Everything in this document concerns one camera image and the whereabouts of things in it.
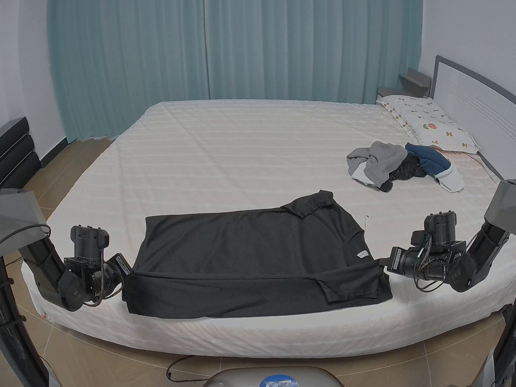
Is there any blue-green curtain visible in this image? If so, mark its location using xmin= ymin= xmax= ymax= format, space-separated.
xmin=205 ymin=0 xmax=424 ymax=105
xmin=46 ymin=0 xmax=211 ymax=144

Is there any black T-shirt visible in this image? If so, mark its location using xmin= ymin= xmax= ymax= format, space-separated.
xmin=122 ymin=190 xmax=394 ymax=320

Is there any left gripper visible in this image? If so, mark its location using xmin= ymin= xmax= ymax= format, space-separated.
xmin=97 ymin=252 xmax=135 ymax=297

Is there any pile of clothes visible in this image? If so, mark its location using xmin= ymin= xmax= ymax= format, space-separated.
xmin=345 ymin=141 xmax=465 ymax=194

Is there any black cable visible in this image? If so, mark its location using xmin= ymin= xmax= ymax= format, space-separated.
xmin=166 ymin=352 xmax=216 ymax=380
xmin=0 ymin=224 xmax=52 ymax=244

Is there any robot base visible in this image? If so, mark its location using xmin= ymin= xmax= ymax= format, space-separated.
xmin=201 ymin=367 xmax=344 ymax=387

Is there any bed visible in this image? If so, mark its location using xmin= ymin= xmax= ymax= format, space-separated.
xmin=18 ymin=55 xmax=516 ymax=359

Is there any black chest of drawers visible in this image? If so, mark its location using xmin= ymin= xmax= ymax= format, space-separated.
xmin=0 ymin=116 xmax=42 ymax=190

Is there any grey bedside table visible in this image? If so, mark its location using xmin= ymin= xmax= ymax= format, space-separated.
xmin=377 ymin=67 xmax=433 ymax=98

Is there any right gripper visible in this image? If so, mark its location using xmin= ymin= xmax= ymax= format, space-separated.
xmin=386 ymin=246 xmax=432 ymax=281

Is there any white printed pillow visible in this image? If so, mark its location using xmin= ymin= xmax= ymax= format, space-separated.
xmin=375 ymin=94 xmax=481 ymax=154

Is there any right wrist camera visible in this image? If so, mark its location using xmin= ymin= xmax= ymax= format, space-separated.
xmin=410 ymin=229 xmax=431 ymax=253

